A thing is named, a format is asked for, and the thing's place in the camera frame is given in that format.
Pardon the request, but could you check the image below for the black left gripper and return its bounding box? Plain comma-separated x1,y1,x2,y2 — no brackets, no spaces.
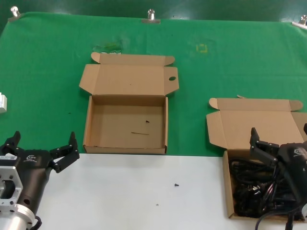
0,131,80,214

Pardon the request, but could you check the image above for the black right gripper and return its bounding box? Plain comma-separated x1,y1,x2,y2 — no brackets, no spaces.
249,123,307,207

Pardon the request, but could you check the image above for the brown cardboard box of cables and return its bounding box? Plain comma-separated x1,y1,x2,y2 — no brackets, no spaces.
206,97,307,219

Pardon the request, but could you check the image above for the brown cardboard box with hole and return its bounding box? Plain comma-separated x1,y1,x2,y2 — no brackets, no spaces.
79,52,180,154

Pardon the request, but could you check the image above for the white metal block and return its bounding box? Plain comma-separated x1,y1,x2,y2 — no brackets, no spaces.
0,92,8,113

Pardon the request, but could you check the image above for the green table cloth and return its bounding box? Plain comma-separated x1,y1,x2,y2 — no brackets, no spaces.
0,11,307,159

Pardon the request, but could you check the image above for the silver metal table clamp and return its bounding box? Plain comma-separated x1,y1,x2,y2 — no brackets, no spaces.
8,6,22,22
141,9,161,24
292,14,307,28

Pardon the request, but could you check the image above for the clear tape scrap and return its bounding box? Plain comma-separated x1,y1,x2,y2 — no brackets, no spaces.
93,43,124,54

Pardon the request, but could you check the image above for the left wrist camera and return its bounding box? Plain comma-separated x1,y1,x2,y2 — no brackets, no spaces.
0,154,17,166

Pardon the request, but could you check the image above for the silver left camera bracket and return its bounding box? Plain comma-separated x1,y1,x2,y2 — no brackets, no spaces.
0,165,24,214

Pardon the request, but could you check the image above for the black power cable pile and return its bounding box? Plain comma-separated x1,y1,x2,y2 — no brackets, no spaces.
229,156,305,216

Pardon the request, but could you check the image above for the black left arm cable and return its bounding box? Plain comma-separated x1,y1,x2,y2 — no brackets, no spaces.
31,215,43,230

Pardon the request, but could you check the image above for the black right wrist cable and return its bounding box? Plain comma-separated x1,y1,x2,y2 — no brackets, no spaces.
255,208,297,230

